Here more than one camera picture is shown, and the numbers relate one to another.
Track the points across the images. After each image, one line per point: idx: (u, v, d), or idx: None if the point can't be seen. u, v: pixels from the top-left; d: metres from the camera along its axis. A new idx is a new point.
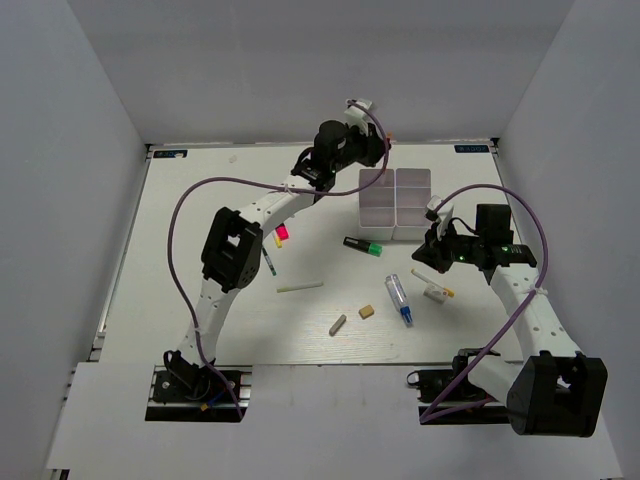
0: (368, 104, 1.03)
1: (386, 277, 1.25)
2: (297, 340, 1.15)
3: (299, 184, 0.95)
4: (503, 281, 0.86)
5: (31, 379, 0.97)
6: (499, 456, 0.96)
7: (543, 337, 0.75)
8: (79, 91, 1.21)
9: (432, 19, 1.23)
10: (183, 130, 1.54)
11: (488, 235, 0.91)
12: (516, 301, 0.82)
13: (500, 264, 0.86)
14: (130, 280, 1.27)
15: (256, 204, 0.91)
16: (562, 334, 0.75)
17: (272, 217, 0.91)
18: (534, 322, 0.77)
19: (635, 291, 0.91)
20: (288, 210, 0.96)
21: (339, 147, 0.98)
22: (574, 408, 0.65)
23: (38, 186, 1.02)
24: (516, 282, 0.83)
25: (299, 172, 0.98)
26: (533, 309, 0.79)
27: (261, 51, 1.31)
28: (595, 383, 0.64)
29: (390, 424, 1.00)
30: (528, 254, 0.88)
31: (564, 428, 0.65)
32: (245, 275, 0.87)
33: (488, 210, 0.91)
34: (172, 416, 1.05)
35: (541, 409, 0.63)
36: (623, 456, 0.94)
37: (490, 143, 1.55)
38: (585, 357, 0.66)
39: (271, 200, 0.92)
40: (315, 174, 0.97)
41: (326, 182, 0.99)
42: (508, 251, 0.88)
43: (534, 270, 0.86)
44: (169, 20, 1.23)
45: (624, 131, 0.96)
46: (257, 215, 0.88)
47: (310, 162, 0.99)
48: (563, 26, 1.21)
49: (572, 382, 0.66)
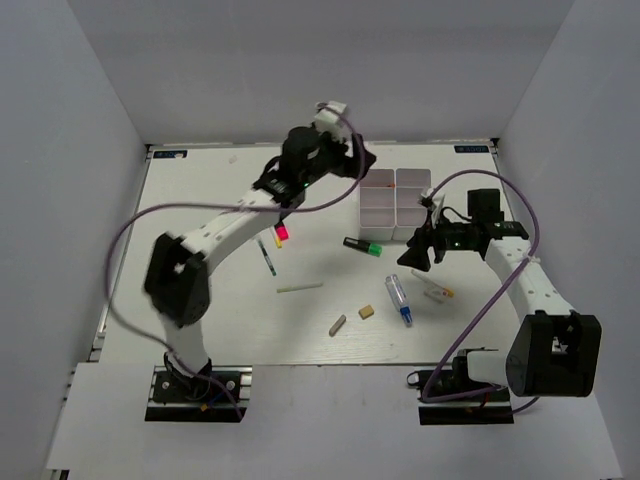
0: (342, 108, 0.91)
1: (386, 278, 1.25)
2: (295, 339, 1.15)
3: (259, 202, 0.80)
4: (497, 254, 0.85)
5: (32, 380, 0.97)
6: (498, 456, 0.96)
7: (536, 298, 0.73)
8: (80, 91, 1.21)
9: (431, 20, 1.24)
10: (183, 131, 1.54)
11: (482, 215, 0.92)
12: (509, 268, 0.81)
13: (493, 239, 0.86)
14: (130, 280, 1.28)
15: (206, 227, 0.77)
16: (558, 295, 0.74)
17: (225, 242, 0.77)
18: (528, 286, 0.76)
19: (635, 290, 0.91)
20: (248, 231, 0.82)
21: (312, 156, 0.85)
22: (571, 367, 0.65)
23: (39, 187, 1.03)
24: (509, 253, 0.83)
25: (261, 186, 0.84)
26: (527, 274, 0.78)
27: (262, 52, 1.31)
28: (589, 340, 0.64)
29: (391, 424, 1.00)
30: (521, 227, 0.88)
31: (564, 388, 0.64)
32: (194, 312, 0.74)
33: (479, 194, 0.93)
34: (172, 416, 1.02)
35: (539, 367, 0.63)
36: (623, 456, 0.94)
37: (490, 143, 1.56)
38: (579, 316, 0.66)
39: (223, 222, 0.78)
40: (281, 187, 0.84)
41: (292, 196, 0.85)
42: (501, 227, 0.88)
43: (528, 242, 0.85)
44: (170, 21, 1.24)
45: (624, 132, 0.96)
46: (205, 243, 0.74)
47: (277, 172, 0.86)
48: (562, 27, 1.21)
49: (569, 343, 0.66)
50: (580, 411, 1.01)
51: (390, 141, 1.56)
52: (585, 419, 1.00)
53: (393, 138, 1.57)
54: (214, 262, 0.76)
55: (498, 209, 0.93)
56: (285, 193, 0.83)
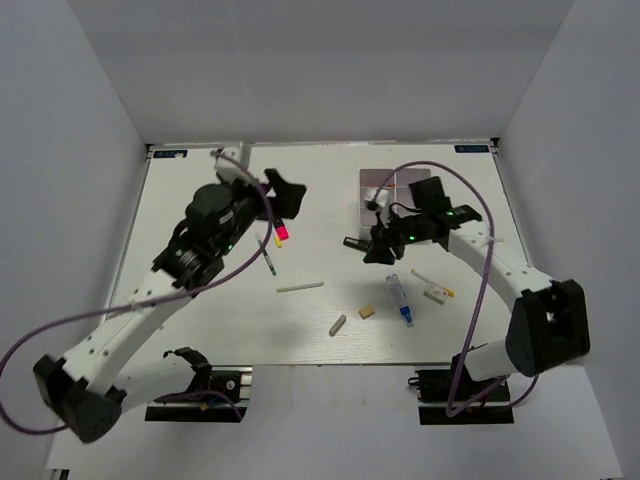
0: (237, 149, 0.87)
1: (387, 277, 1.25)
2: (294, 339, 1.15)
3: (157, 291, 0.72)
4: (461, 243, 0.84)
5: (33, 379, 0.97)
6: (498, 457, 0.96)
7: (516, 278, 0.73)
8: (79, 90, 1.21)
9: (431, 19, 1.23)
10: (183, 131, 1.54)
11: (433, 207, 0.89)
12: (479, 254, 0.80)
13: (453, 228, 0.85)
14: (130, 281, 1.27)
15: (93, 338, 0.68)
16: (533, 269, 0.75)
17: (118, 352, 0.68)
18: (505, 268, 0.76)
19: (635, 291, 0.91)
20: (150, 324, 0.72)
21: (223, 221, 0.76)
22: (567, 332, 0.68)
23: (39, 187, 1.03)
24: (473, 240, 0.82)
25: (166, 262, 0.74)
26: (499, 257, 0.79)
27: (261, 51, 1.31)
28: (575, 302, 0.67)
29: (390, 424, 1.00)
30: (472, 211, 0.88)
31: (568, 355, 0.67)
32: (101, 428, 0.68)
33: (421, 188, 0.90)
34: (173, 416, 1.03)
35: (544, 344, 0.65)
36: (623, 457, 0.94)
37: (490, 143, 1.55)
38: (560, 283, 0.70)
39: (113, 326, 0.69)
40: (190, 257, 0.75)
41: (206, 265, 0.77)
42: (454, 214, 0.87)
43: (483, 224, 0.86)
44: (169, 20, 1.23)
45: (624, 131, 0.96)
46: (90, 363, 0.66)
47: (185, 238, 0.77)
48: (563, 26, 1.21)
49: (556, 311, 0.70)
50: (580, 411, 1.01)
51: (390, 141, 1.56)
52: (585, 419, 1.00)
53: (393, 138, 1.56)
54: (112, 374, 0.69)
55: (443, 196, 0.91)
56: (196, 265, 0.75)
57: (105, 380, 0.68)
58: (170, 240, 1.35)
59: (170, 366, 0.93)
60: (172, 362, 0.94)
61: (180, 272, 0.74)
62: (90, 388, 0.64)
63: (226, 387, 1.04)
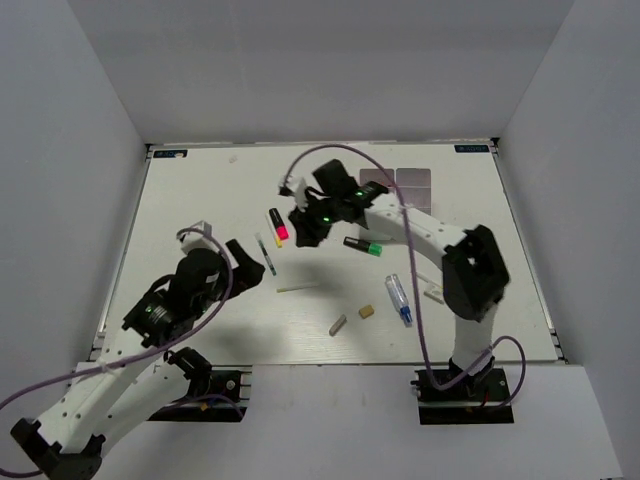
0: (202, 226, 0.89)
1: (387, 277, 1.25)
2: (294, 340, 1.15)
3: (128, 352, 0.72)
4: (377, 218, 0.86)
5: (33, 380, 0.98)
6: (498, 456, 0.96)
7: (437, 237, 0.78)
8: (79, 90, 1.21)
9: (431, 19, 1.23)
10: (183, 131, 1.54)
11: (341, 189, 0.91)
12: (397, 225, 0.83)
13: (368, 207, 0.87)
14: (130, 281, 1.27)
15: (67, 398, 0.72)
16: (448, 225, 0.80)
17: (90, 413, 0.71)
18: (423, 232, 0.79)
19: (635, 291, 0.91)
20: (127, 379, 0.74)
21: (207, 281, 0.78)
22: (490, 268, 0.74)
23: (39, 187, 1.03)
24: (388, 212, 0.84)
25: (138, 315, 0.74)
26: (414, 222, 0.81)
27: (261, 51, 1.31)
28: (486, 243, 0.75)
29: (390, 424, 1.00)
30: (378, 187, 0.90)
31: (496, 289, 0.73)
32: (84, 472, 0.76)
33: (324, 174, 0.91)
34: (172, 416, 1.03)
35: (471, 286, 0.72)
36: (623, 457, 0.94)
37: (490, 143, 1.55)
38: (470, 231, 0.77)
39: (86, 387, 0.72)
40: (163, 312, 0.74)
41: (177, 325, 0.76)
42: (362, 194, 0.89)
43: (390, 196, 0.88)
44: (169, 20, 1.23)
45: (624, 131, 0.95)
46: (63, 427, 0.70)
47: (164, 295, 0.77)
48: (563, 26, 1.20)
49: (477, 256, 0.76)
50: (579, 410, 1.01)
51: (390, 140, 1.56)
52: (584, 419, 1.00)
53: (393, 138, 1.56)
54: (89, 430, 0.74)
55: (350, 177, 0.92)
56: (169, 320, 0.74)
57: (79, 440, 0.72)
58: (169, 240, 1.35)
59: (161, 380, 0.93)
60: (164, 376, 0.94)
61: (149, 328, 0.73)
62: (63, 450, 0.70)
63: (226, 387, 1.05)
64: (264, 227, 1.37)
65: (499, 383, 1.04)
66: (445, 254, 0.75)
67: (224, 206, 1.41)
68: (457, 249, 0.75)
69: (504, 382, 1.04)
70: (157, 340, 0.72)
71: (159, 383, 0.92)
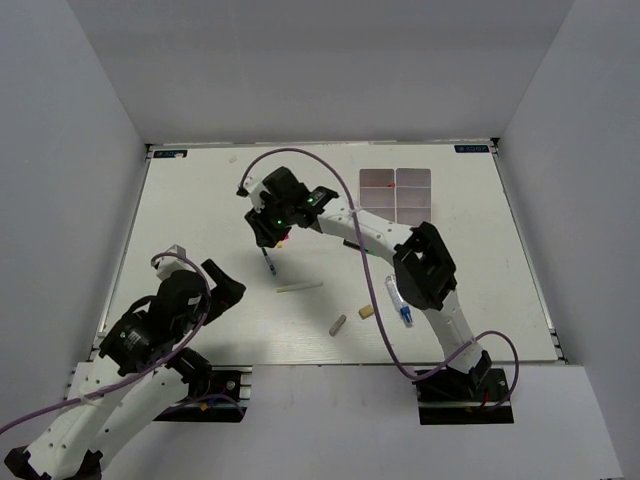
0: (175, 250, 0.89)
1: (386, 278, 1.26)
2: (294, 340, 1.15)
3: (106, 380, 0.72)
4: (331, 222, 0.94)
5: (33, 379, 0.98)
6: (498, 456, 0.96)
7: (387, 237, 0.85)
8: (80, 91, 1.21)
9: (431, 20, 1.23)
10: (183, 131, 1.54)
11: (292, 198, 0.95)
12: (350, 229, 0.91)
13: (319, 215, 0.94)
14: (130, 281, 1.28)
15: (53, 429, 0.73)
16: (395, 225, 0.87)
17: (77, 441, 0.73)
18: (375, 233, 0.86)
19: (635, 291, 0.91)
20: (113, 403, 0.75)
21: (188, 303, 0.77)
22: (437, 261, 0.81)
23: (39, 187, 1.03)
24: (340, 217, 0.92)
25: (113, 341, 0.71)
26: (365, 223, 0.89)
27: (261, 52, 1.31)
28: (433, 237, 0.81)
29: (390, 424, 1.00)
30: (329, 191, 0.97)
31: (444, 279, 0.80)
32: None
33: (274, 183, 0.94)
34: (172, 416, 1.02)
35: (422, 280, 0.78)
36: (623, 457, 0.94)
37: (490, 143, 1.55)
38: (416, 228, 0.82)
39: (70, 416, 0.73)
40: (139, 335, 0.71)
41: (156, 348, 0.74)
42: (313, 201, 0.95)
43: (341, 200, 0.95)
44: (169, 21, 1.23)
45: (624, 132, 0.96)
46: (49, 457, 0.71)
47: (143, 317, 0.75)
48: (563, 26, 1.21)
49: (424, 250, 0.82)
50: (580, 410, 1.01)
51: (390, 141, 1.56)
52: (584, 419, 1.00)
53: (393, 138, 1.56)
54: (80, 455, 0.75)
55: (298, 182, 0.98)
56: (146, 344, 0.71)
57: (71, 466, 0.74)
58: (169, 240, 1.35)
59: (158, 386, 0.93)
60: (161, 380, 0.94)
61: (125, 354, 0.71)
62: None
63: (226, 387, 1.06)
64: None
65: (499, 383, 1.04)
66: (396, 254, 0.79)
67: (224, 206, 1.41)
68: (405, 247, 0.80)
69: (504, 382, 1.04)
70: (134, 365, 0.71)
71: (155, 391, 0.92)
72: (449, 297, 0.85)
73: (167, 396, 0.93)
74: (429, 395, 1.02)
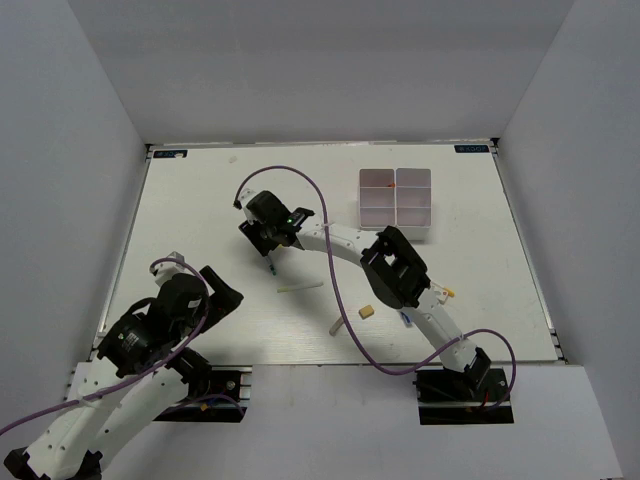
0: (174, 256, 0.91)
1: None
2: (294, 340, 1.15)
3: (103, 382, 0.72)
4: (308, 238, 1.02)
5: (34, 379, 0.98)
6: (498, 456, 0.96)
7: (355, 243, 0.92)
8: (79, 90, 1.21)
9: (431, 19, 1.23)
10: (183, 131, 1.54)
11: (274, 218, 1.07)
12: (323, 241, 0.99)
13: (298, 232, 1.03)
14: (130, 280, 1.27)
15: (52, 430, 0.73)
16: (363, 232, 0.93)
17: (76, 443, 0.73)
18: (344, 240, 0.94)
19: (635, 291, 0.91)
20: (112, 405, 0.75)
21: (188, 306, 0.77)
22: (406, 261, 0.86)
23: (38, 187, 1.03)
24: (314, 231, 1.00)
25: (111, 343, 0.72)
26: (336, 233, 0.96)
27: (261, 51, 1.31)
28: (399, 240, 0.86)
29: (390, 425, 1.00)
30: (305, 212, 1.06)
31: (414, 280, 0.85)
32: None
33: (256, 206, 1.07)
34: (173, 416, 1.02)
35: (393, 279, 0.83)
36: (624, 457, 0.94)
37: (490, 143, 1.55)
38: (382, 232, 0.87)
39: (68, 419, 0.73)
40: (136, 337, 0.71)
41: (155, 350, 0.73)
42: (289, 222, 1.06)
43: (316, 218, 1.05)
44: (169, 20, 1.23)
45: (623, 132, 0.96)
46: (48, 459, 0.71)
47: (142, 319, 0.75)
48: (563, 26, 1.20)
49: (392, 252, 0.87)
50: (579, 410, 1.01)
51: (390, 141, 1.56)
52: (584, 419, 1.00)
53: (393, 138, 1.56)
54: (80, 456, 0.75)
55: (280, 204, 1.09)
56: (143, 346, 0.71)
57: (71, 467, 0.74)
58: (169, 240, 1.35)
59: (158, 387, 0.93)
60: (161, 380, 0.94)
61: (123, 356, 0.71)
62: None
63: (226, 387, 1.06)
64: None
65: (499, 383, 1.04)
66: (364, 257, 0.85)
67: (225, 206, 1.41)
68: (372, 251, 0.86)
69: (504, 382, 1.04)
70: (132, 367, 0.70)
71: (155, 391, 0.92)
72: (424, 295, 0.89)
73: (168, 396, 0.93)
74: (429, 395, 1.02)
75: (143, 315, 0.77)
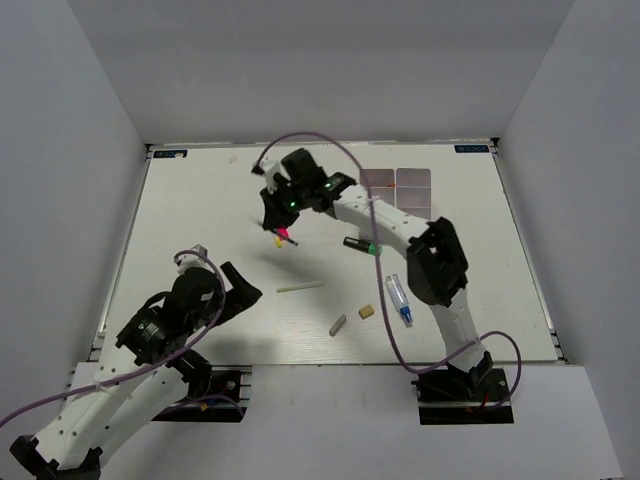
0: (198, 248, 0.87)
1: (386, 277, 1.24)
2: (295, 339, 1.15)
3: (121, 369, 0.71)
4: (345, 210, 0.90)
5: (33, 379, 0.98)
6: (499, 456, 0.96)
7: (401, 229, 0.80)
8: (80, 91, 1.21)
9: (431, 19, 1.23)
10: (184, 131, 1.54)
11: (310, 180, 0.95)
12: (365, 217, 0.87)
13: (334, 200, 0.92)
14: (130, 280, 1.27)
15: (63, 417, 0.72)
16: (412, 218, 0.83)
17: (87, 430, 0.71)
18: (390, 223, 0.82)
19: (635, 290, 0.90)
20: (123, 395, 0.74)
21: (202, 298, 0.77)
22: (450, 257, 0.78)
23: (39, 186, 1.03)
24: (356, 204, 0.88)
25: (130, 333, 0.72)
26: (380, 214, 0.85)
27: (261, 52, 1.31)
28: (448, 234, 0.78)
29: (390, 425, 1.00)
30: (346, 178, 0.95)
31: (454, 278, 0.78)
32: None
33: (293, 162, 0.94)
34: (173, 416, 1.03)
35: (435, 274, 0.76)
36: (624, 457, 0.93)
37: (490, 143, 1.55)
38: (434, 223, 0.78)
39: (81, 404, 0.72)
40: (155, 328, 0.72)
41: (171, 342, 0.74)
42: (327, 186, 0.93)
43: (358, 187, 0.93)
44: (169, 22, 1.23)
45: (624, 130, 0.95)
46: (58, 444, 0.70)
47: (159, 312, 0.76)
48: (563, 26, 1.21)
49: (437, 244, 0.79)
50: (579, 410, 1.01)
51: (390, 141, 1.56)
52: (584, 419, 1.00)
53: (393, 138, 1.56)
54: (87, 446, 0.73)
55: (316, 167, 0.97)
56: (161, 337, 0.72)
57: (77, 457, 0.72)
58: (169, 239, 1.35)
59: (158, 386, 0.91)
60: (161, 380, 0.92)
61: (141, 346, 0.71)
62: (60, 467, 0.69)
63: (226, 387, 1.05)
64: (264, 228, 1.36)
65: (499, 383, 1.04)
66: (409, 247, 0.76)
67: (224, 206, 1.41)
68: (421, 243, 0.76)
69: (504, 382, 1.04)
70: (150, 357, 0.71)
71: (157, 389, 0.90)
72: (458, 295, 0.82)
73: (170, 394, 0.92)
74: (431, 395, 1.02)
75: (159, 308, 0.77)
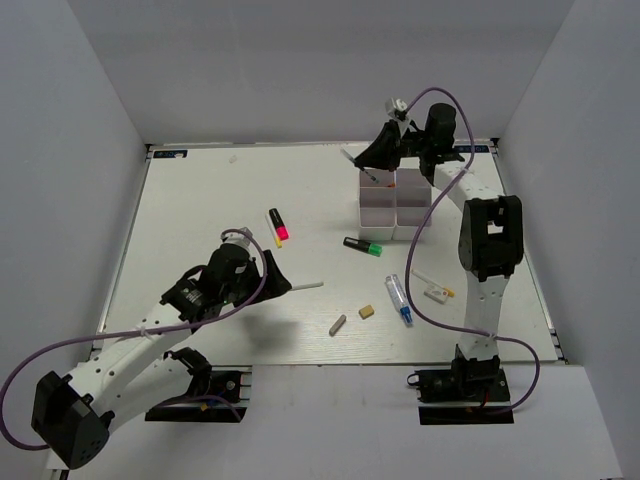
0: (241, 232, 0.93)
1: (387, 277, 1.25)
2: (296, 339, 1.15)
3: (164, 321, 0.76)
4: (440, 173, 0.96)
5: (33, 383, 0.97)
6: (499, 456, 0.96)
7: (473, 193, 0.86)
8: (80, 91, 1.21)
9: (430, 20, 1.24)
10: (184, 131, 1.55)
11: (436, 144, 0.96)
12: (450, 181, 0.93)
13: (436, 165, 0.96)
14: (130, 280, 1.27)
15: (99, 359, 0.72)
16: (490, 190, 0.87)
17: (121, 375, 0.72)
18: (466, 186, 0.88)
19: (635, 290, 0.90)
20: (155, 352, 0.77)
21: (237, 272, 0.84)
22: (506, 238, 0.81)
23: (37, 186, 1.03)
24: (450, 171, 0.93)
25: (173, 295, 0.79)
26: (465, 181, 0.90)
27: (261, 52, 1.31)
28: (515, 215, 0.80)
29: (390, 423, 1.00)
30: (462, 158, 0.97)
31: (501, 258, 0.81)
32: (87, 449, 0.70)
33: (437, 122, 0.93)
34: (173, 416, 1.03)
35: (480, 236, 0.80)
36: (624, 458, 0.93)
37: (490, 143, 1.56)
38: (504, 198, 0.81)
39: (121, 348, 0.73)
40: (195, 296, 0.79)
41: (207, 310, 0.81)
42: (443, 156, 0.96)
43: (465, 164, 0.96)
44: (169, 21, 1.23)
45: (624, 131, 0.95)
46: (94, 381, 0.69)
47: (196, 282, 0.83)
48: (562, 27, 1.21)
49: (502, 222, 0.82)
50: (579, 410, 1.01)
51: None
52: (584, 419, 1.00)
53: None
54: (113, 395, 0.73)
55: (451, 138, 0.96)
56: (199, 304, 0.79)
57: (104, 402, 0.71)
58: (169, 239, 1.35)
59: (166, 372, 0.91)
60: (168, 368, 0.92)
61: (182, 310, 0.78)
62: (93, 403, 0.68)
63: (226, 388, 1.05)
64: (264, 227, 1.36)
65: (499, 383, 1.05)
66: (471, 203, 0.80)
67: (224, 206, 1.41)
68: (484, 204, 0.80)
69: (504, 382, 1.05)
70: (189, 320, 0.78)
71: (163, 375, 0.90)
72: (495, 277, 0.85)
73: (175, 382, 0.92)
74: (432, 395, 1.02)
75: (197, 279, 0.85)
